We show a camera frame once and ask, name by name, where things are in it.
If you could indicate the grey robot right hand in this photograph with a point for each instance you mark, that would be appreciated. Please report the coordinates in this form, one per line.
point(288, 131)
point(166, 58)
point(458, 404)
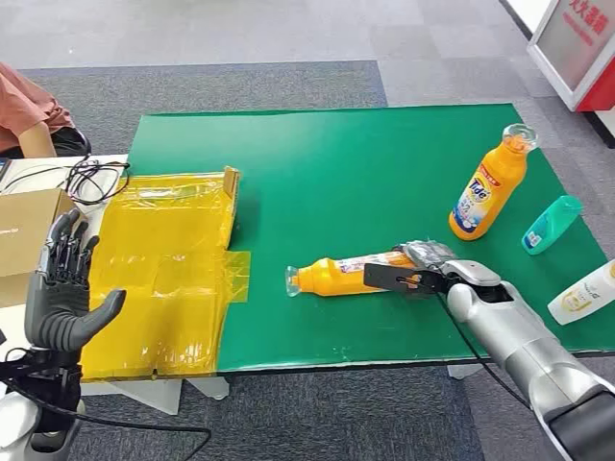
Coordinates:
point(417, 287)

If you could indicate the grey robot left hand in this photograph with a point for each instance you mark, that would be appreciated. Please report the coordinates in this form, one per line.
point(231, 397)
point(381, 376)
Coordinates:
point(57, 312)

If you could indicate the orange detergent bottle clear cap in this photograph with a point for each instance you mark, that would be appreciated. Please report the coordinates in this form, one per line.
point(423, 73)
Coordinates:
point(332, 277)

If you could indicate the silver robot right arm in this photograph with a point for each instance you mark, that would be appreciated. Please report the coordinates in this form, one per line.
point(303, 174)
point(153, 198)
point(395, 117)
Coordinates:
point(523, 343)

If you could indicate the orange Tide detergent bottle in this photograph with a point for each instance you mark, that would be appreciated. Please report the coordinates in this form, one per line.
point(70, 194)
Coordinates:
point(485, 191)

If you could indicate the teal plastic bottle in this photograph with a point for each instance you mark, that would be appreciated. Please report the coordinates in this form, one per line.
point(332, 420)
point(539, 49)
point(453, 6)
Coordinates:
point(548, 226)

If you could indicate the white shampoo bottle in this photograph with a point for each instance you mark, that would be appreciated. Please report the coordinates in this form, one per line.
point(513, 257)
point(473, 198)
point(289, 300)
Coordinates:
point(584, 294)

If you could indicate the brown cardboard box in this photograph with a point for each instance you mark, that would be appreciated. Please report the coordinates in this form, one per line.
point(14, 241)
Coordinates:
point(21, 235)

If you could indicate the white table foot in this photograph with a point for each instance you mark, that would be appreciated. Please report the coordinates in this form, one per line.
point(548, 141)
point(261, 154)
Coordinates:
point(463, 371)
point(144, 393)
point(208, 387)

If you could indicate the green table mat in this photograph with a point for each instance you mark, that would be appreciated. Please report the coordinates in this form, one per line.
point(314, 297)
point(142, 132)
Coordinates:
point(346, 184)

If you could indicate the yellow taped cardboard tray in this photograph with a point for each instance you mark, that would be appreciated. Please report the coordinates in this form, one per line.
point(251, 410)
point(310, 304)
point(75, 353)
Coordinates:
point(163, 267)

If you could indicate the person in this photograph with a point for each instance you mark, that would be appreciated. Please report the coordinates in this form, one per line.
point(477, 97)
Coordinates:
point(24, 108)

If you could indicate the red white cabinet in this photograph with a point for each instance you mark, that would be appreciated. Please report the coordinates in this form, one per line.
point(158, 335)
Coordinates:
point(576, 51)

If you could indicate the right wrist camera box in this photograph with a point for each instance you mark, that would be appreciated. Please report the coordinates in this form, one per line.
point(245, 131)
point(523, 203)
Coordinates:
point(384, 277)

